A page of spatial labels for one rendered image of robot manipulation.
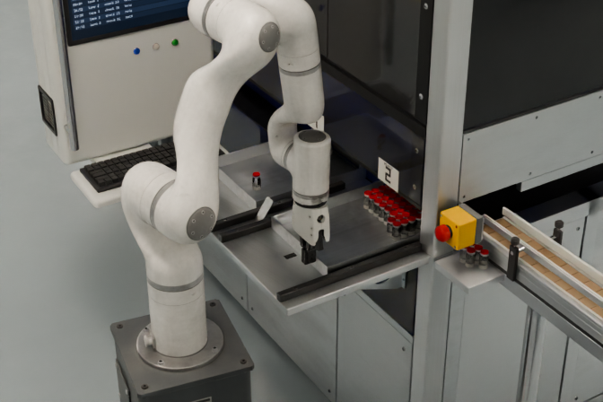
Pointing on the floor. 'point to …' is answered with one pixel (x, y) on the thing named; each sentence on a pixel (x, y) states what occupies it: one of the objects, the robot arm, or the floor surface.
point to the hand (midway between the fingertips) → (309, 255)
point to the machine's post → (441, 161)
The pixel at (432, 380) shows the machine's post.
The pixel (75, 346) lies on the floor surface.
